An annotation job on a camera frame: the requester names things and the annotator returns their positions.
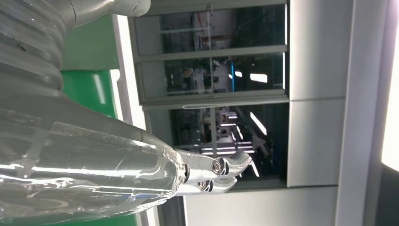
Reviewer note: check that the aluminium conveyor frame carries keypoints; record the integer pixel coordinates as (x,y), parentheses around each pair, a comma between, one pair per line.
(127,93)

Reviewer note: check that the green conveyor belt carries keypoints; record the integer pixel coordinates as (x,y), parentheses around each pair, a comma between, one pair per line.
(90,90)

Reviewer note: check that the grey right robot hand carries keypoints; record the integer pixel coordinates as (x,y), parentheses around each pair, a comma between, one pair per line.
(93,162)

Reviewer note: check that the dark framed glass partition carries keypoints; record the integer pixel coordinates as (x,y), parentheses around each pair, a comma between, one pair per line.
(218,78)

